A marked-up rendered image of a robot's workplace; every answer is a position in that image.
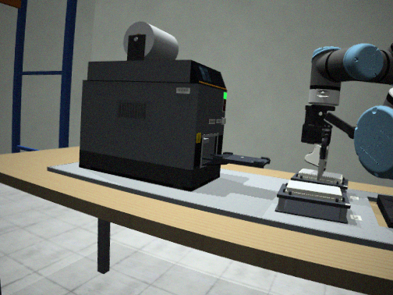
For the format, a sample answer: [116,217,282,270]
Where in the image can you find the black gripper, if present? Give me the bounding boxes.
[301,105,335,180]

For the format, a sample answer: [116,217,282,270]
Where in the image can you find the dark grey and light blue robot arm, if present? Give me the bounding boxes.
[308,43,393,179]

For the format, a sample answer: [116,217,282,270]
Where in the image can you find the white roll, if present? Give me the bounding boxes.
[123,21,179,60]

